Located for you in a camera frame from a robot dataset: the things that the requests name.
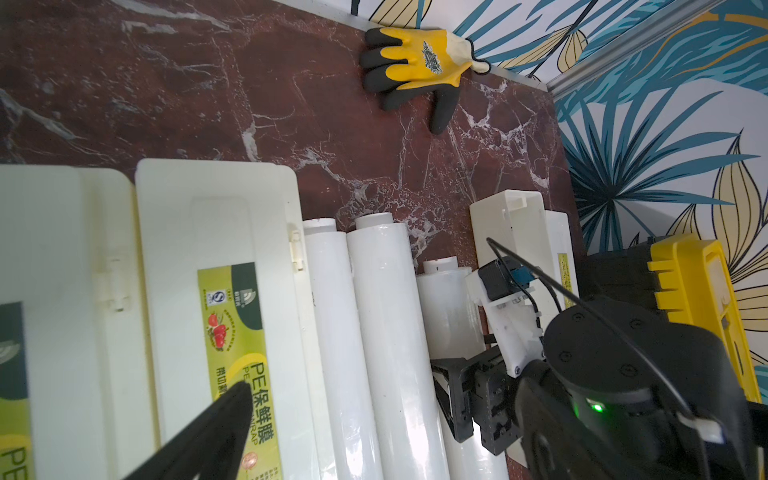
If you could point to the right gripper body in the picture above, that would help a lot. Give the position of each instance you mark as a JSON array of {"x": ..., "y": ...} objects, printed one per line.
[{"x": 476, "y": 397}]

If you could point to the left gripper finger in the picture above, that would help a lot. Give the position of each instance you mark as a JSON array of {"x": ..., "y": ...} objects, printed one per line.
[{"x": 211, "y": 446}]

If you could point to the plastic wrap roll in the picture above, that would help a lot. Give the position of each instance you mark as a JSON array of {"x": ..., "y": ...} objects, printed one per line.
[
  {"x": 453, "y": 329},
  {"x": 396, "y": 353},
  {"x": 352, "y": 419}
]

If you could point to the white wrap dispenser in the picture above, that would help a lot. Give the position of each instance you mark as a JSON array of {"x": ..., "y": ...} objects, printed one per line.
[
  {"x": 77, "y": 393},
  {"x": 230, "y": 300},
  {"x": 519, "y": 221}
]

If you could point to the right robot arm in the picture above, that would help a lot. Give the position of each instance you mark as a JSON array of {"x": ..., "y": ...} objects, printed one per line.
[{"x": 608, "y": 390}]

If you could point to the yellow black toolbox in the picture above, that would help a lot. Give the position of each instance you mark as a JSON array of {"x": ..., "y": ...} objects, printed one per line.
[{"x": 683, "y": 278}]

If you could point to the yellow black work glove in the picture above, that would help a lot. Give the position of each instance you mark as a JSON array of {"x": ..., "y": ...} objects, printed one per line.
[{"x": 401, "y": 64}]

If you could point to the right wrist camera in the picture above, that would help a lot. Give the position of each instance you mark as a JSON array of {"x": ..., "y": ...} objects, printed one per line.
[{"x": 512, "y": 318}]

